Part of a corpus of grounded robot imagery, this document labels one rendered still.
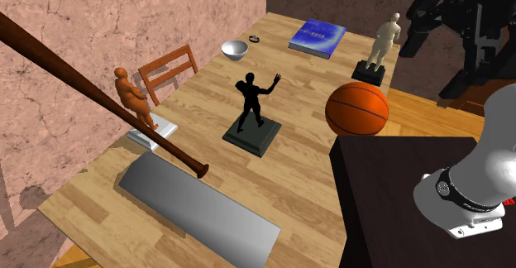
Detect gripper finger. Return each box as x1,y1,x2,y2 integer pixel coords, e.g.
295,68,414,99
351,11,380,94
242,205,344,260
438,21,516,101
399,17,435,59

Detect beige figure on black base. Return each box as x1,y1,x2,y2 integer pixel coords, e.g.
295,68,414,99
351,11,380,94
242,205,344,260
351,12,402,88

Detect dark brown wooden furniture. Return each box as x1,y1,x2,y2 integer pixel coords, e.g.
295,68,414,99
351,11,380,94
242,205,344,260
437,77,516,117

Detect orange basketball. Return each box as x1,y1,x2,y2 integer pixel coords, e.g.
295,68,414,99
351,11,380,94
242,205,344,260
324,81,390,136

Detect blue book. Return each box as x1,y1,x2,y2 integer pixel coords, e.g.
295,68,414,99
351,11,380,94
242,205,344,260
287,18,347,60

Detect black figure on dark base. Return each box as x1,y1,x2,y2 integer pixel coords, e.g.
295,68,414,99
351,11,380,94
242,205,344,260
222,72,283,159

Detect silver bowl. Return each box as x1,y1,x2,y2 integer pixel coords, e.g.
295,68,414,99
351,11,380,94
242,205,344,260
220,40,249,62

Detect light wooden table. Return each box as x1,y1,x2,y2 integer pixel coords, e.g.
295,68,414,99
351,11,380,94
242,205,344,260
37,12,404,268

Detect brown wooden chair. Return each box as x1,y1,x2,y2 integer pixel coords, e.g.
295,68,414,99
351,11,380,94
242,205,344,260
138,43,200,108

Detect grey flat slab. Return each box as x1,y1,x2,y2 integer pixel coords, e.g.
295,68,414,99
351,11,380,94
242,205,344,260
117,151,282,268

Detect orange figure on white base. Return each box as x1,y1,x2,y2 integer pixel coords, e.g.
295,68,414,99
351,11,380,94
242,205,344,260
113,66,179,152

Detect brown wooden baseball bat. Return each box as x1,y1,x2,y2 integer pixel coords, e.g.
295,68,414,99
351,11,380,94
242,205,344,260
0,11,210,179

